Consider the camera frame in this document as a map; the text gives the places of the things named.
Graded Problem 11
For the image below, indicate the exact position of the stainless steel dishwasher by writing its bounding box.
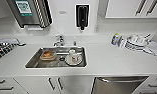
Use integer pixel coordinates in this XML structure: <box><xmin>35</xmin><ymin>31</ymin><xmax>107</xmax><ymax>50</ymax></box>
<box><xmin>90</xmin><ymin>75</ymin><xmax>150</xmax><ymax>94</ymax></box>

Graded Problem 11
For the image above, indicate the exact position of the chrome sink pump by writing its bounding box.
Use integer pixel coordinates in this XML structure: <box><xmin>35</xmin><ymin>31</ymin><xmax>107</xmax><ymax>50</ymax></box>
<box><xmin>71</xmin><ymin>39</ymin><xmax>77</xmax><ymax>47</ymax></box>

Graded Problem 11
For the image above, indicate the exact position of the white mug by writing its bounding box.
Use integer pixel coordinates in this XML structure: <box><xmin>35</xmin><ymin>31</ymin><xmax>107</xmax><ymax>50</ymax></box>
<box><xmin>67</xmin><ymin>49</ymin><xmax>78</xmax><ymax>64</ymax></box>

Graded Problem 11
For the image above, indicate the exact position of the white plate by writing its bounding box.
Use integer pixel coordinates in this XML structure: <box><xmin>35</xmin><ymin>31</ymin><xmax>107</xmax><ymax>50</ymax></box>
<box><xmin>64</xmin><ymin>54</ymin><xmax>84</xmax><ymax>66</ymax></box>

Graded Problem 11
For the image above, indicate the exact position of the sink drain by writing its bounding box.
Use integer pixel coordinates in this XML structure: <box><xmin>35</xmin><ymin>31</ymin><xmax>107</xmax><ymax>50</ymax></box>
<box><xmin>58</xmin><ymin>56</ymin><xmax>67</xmax><ymax>63</ymax></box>

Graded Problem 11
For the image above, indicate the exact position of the chrome faucet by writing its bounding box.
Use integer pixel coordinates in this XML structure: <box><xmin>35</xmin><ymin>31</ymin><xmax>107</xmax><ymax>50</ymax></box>
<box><xmin>52</xmin><ymin>34</ymin><xmax>66</xmax><ymax>48</ymax></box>

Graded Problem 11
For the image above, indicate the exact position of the black soap dispenser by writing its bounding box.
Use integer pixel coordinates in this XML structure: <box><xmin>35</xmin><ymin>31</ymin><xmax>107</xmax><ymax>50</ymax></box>
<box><xmin>75</xmin><ymin>3</ymin><xmax>91</xmax><ymax>32</ymax></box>

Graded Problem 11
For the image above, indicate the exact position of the orange food container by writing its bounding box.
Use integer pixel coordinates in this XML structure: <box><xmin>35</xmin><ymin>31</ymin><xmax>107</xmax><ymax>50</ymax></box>
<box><xmin>39</xmin><ymin>50</ymin><xmax>58</xmax><ymax>62</ymax></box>

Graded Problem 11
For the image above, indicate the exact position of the dish soap bottle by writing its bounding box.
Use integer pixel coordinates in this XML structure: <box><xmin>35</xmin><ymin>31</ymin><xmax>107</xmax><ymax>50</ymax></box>
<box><xmin>110</xmin><ymin>32</ymin><xmax>120</xmax><ymax>47</ymax></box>

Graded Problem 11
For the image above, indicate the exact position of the white sink base cabinet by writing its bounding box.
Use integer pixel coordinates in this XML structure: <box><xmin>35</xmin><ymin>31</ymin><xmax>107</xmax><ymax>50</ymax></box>
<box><xmin>13</xmin><ymin>75</ymin><xmax>95</xmax><ymax>94</ymax></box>

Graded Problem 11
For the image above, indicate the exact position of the small white bottle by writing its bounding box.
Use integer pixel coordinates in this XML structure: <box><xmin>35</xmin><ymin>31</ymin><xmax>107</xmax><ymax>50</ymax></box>
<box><xmin>117</xmin><ymin>35</ymin><xmax>126</xmax><ymax>49</ymax></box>

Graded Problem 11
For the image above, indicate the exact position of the stainless steel sink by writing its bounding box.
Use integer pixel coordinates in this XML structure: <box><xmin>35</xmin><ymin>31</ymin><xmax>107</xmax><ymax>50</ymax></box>
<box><xmin>24</xmin><ymin>46</ymin><xmax>89</xmax><ymax>70</ymax></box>

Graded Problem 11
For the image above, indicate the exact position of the white cup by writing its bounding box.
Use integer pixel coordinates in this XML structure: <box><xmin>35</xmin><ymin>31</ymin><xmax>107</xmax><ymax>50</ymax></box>
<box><xmin>130</xmin><ymin>33</ymin><xmax>142</xmax><ymax>42</ymax></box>

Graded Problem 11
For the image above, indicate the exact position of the steel paper towel dispenser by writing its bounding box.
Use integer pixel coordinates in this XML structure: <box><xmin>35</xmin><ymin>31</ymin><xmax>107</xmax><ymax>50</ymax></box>
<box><xmin>6</xmin><ymin>0</ymin><xmax>54</xmax><ymax>30</ymax></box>

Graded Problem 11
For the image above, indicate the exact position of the stack of white plates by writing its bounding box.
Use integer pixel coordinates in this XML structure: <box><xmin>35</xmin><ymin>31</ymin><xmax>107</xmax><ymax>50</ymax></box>
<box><xmin>124</xmin><ymin>32</ymin><xmax>152</xmax><ymax>52</ymax></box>

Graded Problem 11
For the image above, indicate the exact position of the dish drying rack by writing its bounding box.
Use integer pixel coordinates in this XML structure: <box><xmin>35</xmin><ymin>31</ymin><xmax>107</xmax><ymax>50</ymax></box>
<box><xmin>0</xmin><ymin>37</ymin><xmax>27</xmax><ymax>62</ymax></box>

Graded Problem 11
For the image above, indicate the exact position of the white drawer stack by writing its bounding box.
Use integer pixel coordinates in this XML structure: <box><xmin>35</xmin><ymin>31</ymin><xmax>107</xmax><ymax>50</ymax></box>
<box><xmin>131</xmin><ymin>75</ymin><xmax>157</xmax><ymax>94</ymax></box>
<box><xmin>0</xmin><ymin>76</ymin><xmax>29</xmax><ymax>94</ymax></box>

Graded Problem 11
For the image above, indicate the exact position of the white wall outlet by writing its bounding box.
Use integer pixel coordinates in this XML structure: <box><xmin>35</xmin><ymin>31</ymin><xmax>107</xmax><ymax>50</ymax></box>
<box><xmin>94</xmin><ymin>24</ymin><xmax>101</xmax><ymax>34</ymax></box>

